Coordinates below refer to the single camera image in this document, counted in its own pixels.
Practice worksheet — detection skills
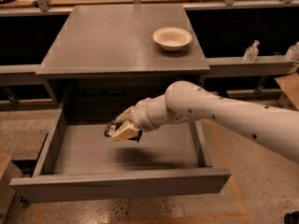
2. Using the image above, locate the cardboard box at left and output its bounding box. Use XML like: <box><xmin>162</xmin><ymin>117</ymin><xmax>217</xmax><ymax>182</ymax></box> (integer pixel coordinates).
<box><xmin>0</xmin><ymin>151</ymin><xmax>22</xmax><ymax>224</ymax></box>

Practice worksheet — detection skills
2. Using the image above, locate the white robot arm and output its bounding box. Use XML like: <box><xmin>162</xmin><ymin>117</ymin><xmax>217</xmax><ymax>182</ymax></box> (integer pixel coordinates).
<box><xmin>105</xmin><ymin>81</ymin><xmax>299</xmax><ymax>163</ymax></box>

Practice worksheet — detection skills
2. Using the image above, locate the open grey top drawer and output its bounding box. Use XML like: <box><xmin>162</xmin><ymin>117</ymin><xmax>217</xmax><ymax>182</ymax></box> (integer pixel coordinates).
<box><xmin>8</xmin><ymin>87</ymin><xmax>232</xmax><ymax>203</ymax></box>

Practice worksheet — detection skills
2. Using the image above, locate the black object bottom right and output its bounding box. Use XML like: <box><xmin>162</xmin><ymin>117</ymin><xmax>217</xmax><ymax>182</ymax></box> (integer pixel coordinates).
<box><xmin>284</xmin><ymin>211</ymin><xmax>299</xmax><ymax>224</ymax></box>

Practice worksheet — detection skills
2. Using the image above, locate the grey cabinet with counter top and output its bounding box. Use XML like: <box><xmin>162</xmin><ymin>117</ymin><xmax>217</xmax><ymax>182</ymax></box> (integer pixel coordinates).
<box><xmin>36</xmin><ymin>4</ymin><xmax>209</xmax><ymax>123</ymax></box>

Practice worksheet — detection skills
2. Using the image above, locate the white paper bowl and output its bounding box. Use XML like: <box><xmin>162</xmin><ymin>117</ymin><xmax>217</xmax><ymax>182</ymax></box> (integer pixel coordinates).
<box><xmin>152</xmin><ymin>27</ymin><xmax>192</xmax><ymax>51</ymax></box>

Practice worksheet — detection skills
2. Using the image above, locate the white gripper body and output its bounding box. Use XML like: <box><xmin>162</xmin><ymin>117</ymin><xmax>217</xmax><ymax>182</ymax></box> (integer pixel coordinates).
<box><xmin>131</xmin><ymin>98</ymin><xmax>158</xmax><ymax>132</ymax></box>

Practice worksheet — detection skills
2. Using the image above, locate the black rxbar chocolate wrapper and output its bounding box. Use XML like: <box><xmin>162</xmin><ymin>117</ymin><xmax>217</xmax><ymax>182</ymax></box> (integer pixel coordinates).
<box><xmin>104</xmin><ymin>120</ymin><xmax>143</xmax><ymax>144</ymax></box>

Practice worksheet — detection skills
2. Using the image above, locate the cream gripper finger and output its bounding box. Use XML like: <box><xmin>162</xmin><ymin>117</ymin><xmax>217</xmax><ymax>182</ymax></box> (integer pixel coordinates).
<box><xmin>109</xmin><ymin>120</ymin><xmax>141</xmax><ymax>142</ymax></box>
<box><xmin>115</xmin><ymin>106</ymin><xmax>134</xmax><ymax>123</ymax></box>

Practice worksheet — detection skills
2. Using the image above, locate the clear sanitizer pump bottle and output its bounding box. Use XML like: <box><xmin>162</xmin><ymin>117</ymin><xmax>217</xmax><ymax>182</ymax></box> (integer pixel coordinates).
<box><xmin>243</xmin><ymin>40</ymin><xmax>260</xmax><ymax>63</ymax></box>

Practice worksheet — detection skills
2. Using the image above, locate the cardboard sheet at right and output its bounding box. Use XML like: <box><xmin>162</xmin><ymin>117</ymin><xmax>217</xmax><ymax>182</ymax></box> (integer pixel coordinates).
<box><xmin>276</xmin><ymin>73</ymin><xmax>299</xmax><ymax>110</ymax></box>

